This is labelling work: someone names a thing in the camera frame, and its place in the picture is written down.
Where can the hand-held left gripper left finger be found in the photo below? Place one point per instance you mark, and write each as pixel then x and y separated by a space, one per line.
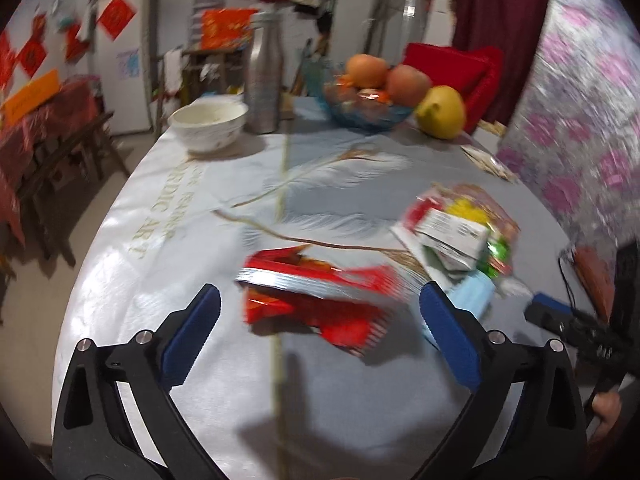
pixel 195 330

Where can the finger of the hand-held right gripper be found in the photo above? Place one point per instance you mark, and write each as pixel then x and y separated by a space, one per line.
pixel 547 305

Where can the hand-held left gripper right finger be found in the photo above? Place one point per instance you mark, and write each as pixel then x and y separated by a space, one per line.
pixel 450 340

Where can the green candy wrapper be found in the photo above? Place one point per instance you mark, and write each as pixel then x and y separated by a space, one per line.
pixel 500 255

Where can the small white carton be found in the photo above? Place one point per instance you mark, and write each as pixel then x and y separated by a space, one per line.
pixel 452 232

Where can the clear plastic bag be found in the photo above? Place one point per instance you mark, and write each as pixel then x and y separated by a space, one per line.
pixel 480 207

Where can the red silver snack wrapper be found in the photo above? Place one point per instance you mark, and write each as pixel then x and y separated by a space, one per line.
pixel 310 295

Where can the person's right hand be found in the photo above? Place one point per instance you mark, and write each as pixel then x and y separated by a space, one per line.
pixel 607 407

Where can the small white packet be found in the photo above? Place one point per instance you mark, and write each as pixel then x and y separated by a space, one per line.
pixel 487 162

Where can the white ceramic bowl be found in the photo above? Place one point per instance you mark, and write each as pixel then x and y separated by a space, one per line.
pixel 210 125

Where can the dark wooden bench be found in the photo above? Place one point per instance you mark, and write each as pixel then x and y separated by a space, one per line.
pixel 65 155

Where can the yellow pomelo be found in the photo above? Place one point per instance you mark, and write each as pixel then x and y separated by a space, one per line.
pixel 440 112

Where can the blue glass fruit bowl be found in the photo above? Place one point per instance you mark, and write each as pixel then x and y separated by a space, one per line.
pixel 365 115

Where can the table with red cover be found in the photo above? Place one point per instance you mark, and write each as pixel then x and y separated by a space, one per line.
pixel 30 145

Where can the white refrigerator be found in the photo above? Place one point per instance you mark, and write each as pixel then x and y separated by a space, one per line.
pixel 125 90

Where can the red cushion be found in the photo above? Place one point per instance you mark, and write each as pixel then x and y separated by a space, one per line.
pixel 455 72

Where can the orange tangerine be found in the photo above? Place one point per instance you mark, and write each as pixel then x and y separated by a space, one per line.
pixel 372 96
pixel 345 82

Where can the white hanging cloth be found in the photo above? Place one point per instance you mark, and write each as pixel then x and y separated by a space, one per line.
pixel 172 72

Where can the red apple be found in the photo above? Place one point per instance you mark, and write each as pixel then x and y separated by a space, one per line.
pixel 407 85
pixel 367 70

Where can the stainless steel bottle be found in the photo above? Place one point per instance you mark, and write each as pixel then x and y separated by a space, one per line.
pixel 262 75

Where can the wooden side table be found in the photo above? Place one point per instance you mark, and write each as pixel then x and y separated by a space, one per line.
pixel 210 62

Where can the blue white sticker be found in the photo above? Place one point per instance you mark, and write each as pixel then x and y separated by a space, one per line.
pixel 127 62

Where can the long orange box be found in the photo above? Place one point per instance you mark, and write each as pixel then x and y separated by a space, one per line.
pixel 30 95

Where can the dark red curtain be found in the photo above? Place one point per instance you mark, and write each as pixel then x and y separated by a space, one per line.
pixel 500 5

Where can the red gift box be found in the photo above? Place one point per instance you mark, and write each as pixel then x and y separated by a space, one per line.
pixel 227 27

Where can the plastic drawer unit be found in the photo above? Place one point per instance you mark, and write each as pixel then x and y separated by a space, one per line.
pixel 196 15

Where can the red diamond paper on refrigerator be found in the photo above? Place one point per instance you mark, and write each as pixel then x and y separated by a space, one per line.
pixel 116 15

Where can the red diamond paper on wall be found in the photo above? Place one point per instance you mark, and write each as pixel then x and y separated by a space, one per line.
pixel 32 55

